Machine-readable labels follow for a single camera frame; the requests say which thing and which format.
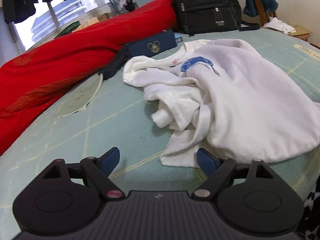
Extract black backpack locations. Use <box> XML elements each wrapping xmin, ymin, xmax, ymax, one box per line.
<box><xmin>175</xmin><ymin>0</ymin><xmax>260</xmax><ymax>35</ymax></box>

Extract red quilt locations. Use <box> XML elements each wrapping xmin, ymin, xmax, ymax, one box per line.
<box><xmin>1</xmin><ymin>0</ymin><xmax>177</xmax><ymax>152</ymax></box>

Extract blue small box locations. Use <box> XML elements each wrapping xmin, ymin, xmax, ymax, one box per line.
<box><xmin>174</xmin><ymin>33</ymin><xmax>183</xmax><ymax>44</ymax></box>

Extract cardboard box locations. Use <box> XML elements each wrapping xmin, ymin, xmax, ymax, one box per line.
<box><xmin>72</xmin><ymin>13</ymin><xmax>110</xmax><ymax>33</ymax></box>

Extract navy mickey pouch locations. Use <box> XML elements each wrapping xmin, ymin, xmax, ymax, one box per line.
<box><xmin>127</xmin><ymin>30</ymin><xmax>177</xmax><ymax>58</ymax></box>

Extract light green paper sheet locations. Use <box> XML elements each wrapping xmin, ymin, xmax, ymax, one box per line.
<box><xmin>55</xmin><ymin>74</ymin><xmax>103</xmax><ymax>119</ymax></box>

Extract wooden chair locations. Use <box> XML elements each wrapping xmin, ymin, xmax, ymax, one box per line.
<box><xmin>253</xmin><ymin>0</ymin><xmax>277</xmax><ymax>27</ymax></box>

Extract dark folded umbrella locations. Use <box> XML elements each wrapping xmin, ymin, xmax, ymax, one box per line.
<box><xmin>98</xmin><ymin>45</ymin><xmax>129</xmax><ymax>81</ymax></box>

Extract white printed t-shirt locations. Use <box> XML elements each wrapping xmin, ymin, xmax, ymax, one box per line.
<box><xmin>123</xmin><ymin>39</ymin><xmax>319</xmax><ymax>167</ymax></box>

